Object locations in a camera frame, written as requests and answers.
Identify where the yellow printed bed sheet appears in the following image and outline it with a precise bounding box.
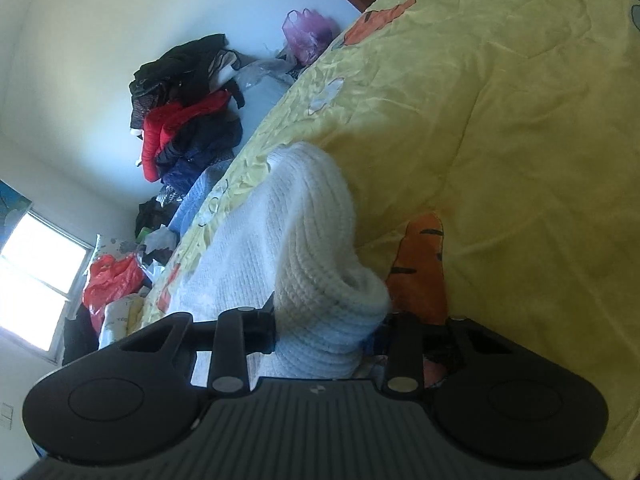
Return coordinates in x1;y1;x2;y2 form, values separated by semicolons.
127;0;640;480

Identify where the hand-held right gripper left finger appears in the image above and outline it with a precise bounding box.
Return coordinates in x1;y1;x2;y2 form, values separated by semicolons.
120;292;277;395

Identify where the blue wall poster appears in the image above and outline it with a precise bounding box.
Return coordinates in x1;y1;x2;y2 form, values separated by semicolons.
0;180;33;233

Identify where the white printed cloth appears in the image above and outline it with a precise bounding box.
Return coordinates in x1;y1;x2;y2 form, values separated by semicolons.
97;294;151;351

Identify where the pink plastic bag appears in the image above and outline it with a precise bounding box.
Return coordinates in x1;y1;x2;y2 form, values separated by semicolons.
282;7;341;68

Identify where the window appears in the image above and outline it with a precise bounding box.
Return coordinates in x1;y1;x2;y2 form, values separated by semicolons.
0;210;96;356

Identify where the red jacket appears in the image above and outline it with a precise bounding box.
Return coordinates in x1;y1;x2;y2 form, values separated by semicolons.
141;89;233;183

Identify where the clear plastic bag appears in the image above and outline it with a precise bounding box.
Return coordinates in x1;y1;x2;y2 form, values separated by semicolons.
232;55;301;111

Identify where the white knitted sweater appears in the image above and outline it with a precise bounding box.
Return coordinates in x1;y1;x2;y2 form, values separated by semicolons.
177;141;393;386

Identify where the light blue knitted blanket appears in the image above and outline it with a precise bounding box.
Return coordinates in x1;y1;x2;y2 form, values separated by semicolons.
167;160;236;241

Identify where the navy jacket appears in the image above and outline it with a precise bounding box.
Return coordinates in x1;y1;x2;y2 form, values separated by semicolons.
155;112;244;191

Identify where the red plastic bag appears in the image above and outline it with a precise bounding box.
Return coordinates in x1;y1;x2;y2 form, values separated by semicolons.
82;254;146;318

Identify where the dark cloth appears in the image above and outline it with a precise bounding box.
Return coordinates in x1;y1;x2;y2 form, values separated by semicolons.
61;302;101;366

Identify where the black garment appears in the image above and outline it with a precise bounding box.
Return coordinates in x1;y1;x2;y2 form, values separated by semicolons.
129;33;246;131

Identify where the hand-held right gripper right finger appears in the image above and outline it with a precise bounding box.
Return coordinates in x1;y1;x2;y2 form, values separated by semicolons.
372;312;501;393

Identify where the grey plastic bag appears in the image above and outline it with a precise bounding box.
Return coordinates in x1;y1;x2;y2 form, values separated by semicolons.
140;225;180;267

